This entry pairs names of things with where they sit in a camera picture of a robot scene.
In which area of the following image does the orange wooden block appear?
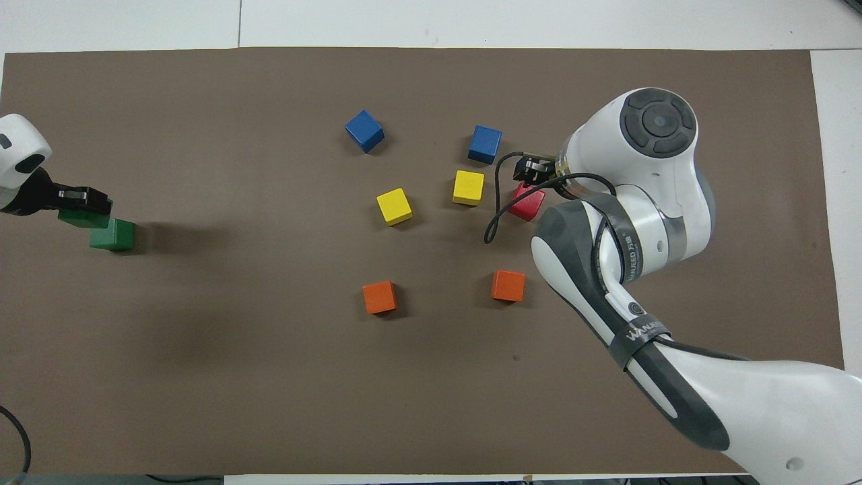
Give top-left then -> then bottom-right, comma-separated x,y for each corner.
362,280 -> 398,315
491,269 -> 526,303

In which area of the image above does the brown table mat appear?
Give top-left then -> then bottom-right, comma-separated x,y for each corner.
0,47 -> 846,476

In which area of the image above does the yellow wooden block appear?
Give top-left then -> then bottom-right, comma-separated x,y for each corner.
376,187 -> 413,226
453,170 -> 486,206

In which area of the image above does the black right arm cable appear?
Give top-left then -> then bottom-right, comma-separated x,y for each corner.
484,152 -> 752,361

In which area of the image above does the green wooden block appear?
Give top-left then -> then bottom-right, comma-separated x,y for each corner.
57,201 -> 113,229
90,219 -> 136,253

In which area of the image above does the blue wooden block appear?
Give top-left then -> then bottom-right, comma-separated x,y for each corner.
345,110 -> 385,154
468,125 -> 503,165

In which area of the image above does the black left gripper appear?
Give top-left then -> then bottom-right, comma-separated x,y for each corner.
13,168 -> 112,216

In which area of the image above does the red wooden block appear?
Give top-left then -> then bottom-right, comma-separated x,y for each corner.
507,183 -> 547,222

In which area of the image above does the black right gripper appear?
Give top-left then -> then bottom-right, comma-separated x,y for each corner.
514,154 -> 568,188

